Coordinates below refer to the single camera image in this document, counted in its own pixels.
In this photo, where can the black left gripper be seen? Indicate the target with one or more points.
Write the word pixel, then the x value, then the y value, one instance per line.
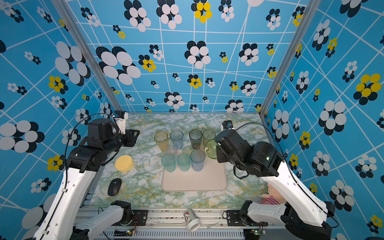
pixel 131 137

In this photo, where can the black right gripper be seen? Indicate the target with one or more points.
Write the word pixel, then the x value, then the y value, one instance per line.
pixel 220 157

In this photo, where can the green clear glass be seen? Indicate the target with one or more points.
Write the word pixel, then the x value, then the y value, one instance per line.
pixel 211 149

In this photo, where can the light blue short glass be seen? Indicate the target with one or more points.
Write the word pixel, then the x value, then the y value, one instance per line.
pixel 197 160

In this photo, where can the light green textured glass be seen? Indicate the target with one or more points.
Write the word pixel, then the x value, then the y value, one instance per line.
pixel 187 150

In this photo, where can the clear textured glass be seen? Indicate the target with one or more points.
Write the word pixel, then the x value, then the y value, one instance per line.
pixel 171 149

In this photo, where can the teal textured glass front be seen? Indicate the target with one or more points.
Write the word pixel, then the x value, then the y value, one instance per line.
pixel 169 162

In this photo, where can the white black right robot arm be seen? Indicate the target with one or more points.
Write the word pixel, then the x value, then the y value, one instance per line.
pixel 303 214

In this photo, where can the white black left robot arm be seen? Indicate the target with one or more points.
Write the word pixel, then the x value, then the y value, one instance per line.
pixel 82 165

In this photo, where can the pink rectangular tray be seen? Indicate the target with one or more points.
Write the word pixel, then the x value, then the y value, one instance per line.
pixel 211 178

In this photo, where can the tall olive yellow glass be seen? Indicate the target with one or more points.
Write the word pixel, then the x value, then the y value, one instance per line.
pixel 208 135

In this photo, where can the yellow round sponge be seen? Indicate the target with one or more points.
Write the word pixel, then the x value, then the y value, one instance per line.
pixel 124 163

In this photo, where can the tall grey glass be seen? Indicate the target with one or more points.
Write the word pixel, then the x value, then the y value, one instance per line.
pixel 196 136

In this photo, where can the black computer mouse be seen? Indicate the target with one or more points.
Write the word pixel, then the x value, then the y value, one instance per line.
pixel 114 187

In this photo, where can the tall blue glass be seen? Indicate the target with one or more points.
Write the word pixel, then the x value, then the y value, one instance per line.
pixel 177 138

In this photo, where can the pink plush doll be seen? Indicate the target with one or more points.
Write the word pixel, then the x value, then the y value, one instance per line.
pixel 273 197

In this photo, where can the green circuit board right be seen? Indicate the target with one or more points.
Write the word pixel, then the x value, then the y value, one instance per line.
pixel 252 234

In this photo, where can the green circuit board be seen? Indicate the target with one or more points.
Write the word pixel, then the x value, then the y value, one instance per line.
pixel 125 233
pixel 252 234

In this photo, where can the green circuit board left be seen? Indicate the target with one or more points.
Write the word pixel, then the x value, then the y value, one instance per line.
pixel 125 233

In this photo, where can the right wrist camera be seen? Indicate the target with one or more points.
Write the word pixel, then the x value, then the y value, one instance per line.
pixel 228 124

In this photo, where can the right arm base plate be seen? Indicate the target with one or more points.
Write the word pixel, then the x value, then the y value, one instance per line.
pixel 236 218

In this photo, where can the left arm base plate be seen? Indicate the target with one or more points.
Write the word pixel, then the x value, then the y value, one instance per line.
pixel 137 218

